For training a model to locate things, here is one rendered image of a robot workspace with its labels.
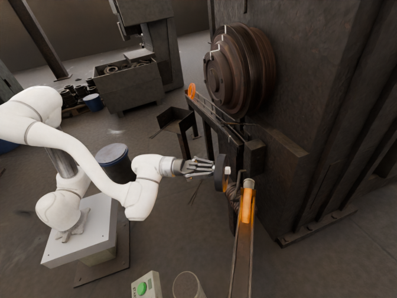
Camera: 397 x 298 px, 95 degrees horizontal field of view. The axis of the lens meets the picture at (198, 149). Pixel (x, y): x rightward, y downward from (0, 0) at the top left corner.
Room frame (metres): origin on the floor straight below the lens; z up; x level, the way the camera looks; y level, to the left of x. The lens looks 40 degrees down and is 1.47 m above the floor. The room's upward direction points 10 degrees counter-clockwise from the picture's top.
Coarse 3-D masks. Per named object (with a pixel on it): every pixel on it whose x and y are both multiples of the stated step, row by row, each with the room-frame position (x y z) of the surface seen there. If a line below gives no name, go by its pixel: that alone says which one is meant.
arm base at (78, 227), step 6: (84, 210) 0.77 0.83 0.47; (84, 216) 0.73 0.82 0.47; (78, 222) 0.67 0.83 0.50; (84, 222) 0.69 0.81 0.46; (72, 228) 0.64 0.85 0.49; (78, 228) 0.65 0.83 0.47; (60, 234) 0.63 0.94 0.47; (66, 234) 0.62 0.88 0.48; (72, 234) 0.63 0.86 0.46; (78, 234) 0.62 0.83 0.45; (66, 240) 0.59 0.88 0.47
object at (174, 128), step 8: (168, 112) 1.55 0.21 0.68; (176, 112) 1.56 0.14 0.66; (184, 112) 1.49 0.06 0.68; (192, 112) 1.40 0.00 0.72; (160, 120) 1.46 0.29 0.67; (168, 120) 1.53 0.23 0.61; (176, 120) 1.54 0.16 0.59; (184, 120) 1.32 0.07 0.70; (192, 120) 1.39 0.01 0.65; (160, 128) 1.44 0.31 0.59; (168, 128) 1.42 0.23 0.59; (176, 128) 1.38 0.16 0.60; (184, 128) 1.31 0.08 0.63; (184, 136) 1.40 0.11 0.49; (184, 144) 1.38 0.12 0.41; (184, 152) 1.38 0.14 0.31; (184, 176) 1.35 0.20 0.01
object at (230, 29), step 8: (216, 32) 1.09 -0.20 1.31; (224, 32) 0.99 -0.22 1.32; (232, 32) 0.92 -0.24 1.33; (240, 32) 0.91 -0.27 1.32; (248, 32) 0.91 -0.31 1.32; (240, 40) 0.85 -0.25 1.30; (248, 40) 0.86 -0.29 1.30; (240, 48) 0.85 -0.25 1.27; (248, 48) 0.83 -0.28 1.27; (256, 48) 0.83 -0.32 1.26; (248, 56) 0.80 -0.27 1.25; (256, 56) 0.81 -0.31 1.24; (248, 64) 0.78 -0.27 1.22; (256, 64) 0.80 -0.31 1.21; (248, 72) 0.78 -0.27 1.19; (256, 72) 0.78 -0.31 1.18; (248, 80) 0.78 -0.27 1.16; (256, 80) 0.78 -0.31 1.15; (248, 88) 0.78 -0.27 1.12; (256, 88) 0.77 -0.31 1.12; (248, 96) 0.77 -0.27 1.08; (256, 96) 0.78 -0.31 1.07; (248, 104) 0.77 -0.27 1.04; (256, 104) 0.80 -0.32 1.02; (240, 112) 0.84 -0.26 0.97; (248, 112) 0.83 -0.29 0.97
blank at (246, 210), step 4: (248, 188) 0.51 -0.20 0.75; (244, 192) 0.48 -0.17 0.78; (248, 192) 0.47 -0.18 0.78; (244, 196) 0.46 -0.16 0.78; (248, 196) 0.45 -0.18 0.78; (244, 200) 0.44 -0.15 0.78; (248, 200) 0.43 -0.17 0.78; (244, 204) 0.43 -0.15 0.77; (248, 204) 0.42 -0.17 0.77; (244, 208) 0.41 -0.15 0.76; (248, 208) 0.41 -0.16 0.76; (244, 212) 0.40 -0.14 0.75; (248, 212) 0.40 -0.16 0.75; (244, 216) 0.39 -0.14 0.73; (248, 216) 0.39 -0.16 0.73; (244, 220) 0.39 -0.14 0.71; (248, 220) 0.38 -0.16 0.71
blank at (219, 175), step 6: (222, 156) 0.52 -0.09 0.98; (216, 162) 0.49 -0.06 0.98; (222, 162) 0.48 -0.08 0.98; (228, 162) 0.55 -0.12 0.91; (216, 168) 0.47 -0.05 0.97; (222, 168) 0.46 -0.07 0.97; (216, 174) 0.45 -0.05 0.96; (222, 174) 0.45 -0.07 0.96; (228, 174) 0.52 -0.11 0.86; (216, 180) 0.44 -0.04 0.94; (222, 180) 0.43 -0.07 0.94; (216, 186) 0.43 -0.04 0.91; (222, 186) 0.43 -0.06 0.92
